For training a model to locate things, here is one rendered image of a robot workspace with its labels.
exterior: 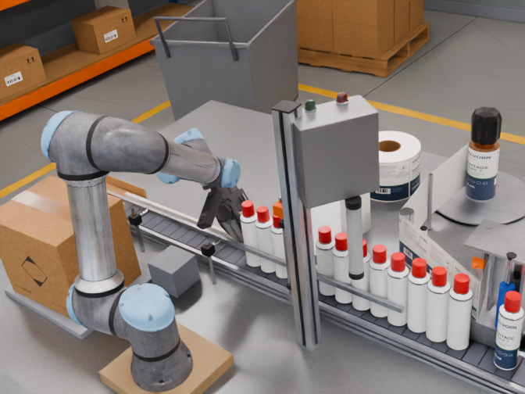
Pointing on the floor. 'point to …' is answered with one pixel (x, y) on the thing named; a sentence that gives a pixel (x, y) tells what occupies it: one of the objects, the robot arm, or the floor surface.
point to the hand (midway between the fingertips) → (242, 243)
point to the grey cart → (230, 55)
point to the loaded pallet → (360, 34)
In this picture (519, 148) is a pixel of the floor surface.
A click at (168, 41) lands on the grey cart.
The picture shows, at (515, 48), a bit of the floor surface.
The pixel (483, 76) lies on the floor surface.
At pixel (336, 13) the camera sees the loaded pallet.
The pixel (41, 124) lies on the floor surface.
